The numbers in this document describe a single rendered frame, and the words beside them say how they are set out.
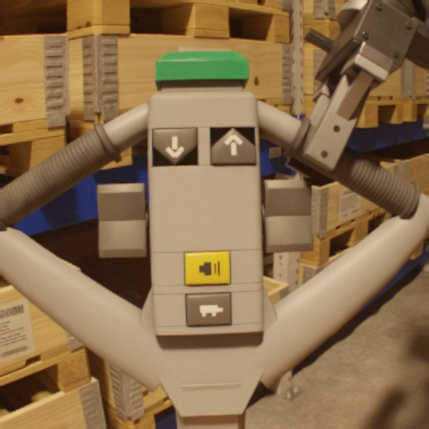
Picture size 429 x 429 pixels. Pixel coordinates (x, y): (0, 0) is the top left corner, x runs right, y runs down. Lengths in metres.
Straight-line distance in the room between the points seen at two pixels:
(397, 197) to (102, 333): 0.28
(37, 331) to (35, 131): 0.48
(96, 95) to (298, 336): 0.90
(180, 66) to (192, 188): 0.11
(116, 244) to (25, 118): 0.75
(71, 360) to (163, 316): 0.93
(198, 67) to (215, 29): 1.06
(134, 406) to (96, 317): 1.13
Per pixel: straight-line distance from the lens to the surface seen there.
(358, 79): 0.41
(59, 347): 1.29
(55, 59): 1.17
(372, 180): 0.44
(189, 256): 0.40
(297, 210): 0.42
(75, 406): 1.40
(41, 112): 1.15
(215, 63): 0.43
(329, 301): 0.44
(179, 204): 0.40
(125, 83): 1.27
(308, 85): 2.02
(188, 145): 0.41
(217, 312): 0.41
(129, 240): 0.41
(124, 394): 1.50
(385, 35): 0.43
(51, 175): 0.43
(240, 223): 0.41
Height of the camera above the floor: 1.41
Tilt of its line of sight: 16 degrees down
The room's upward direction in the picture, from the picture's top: 1 degrees counter-clockwise
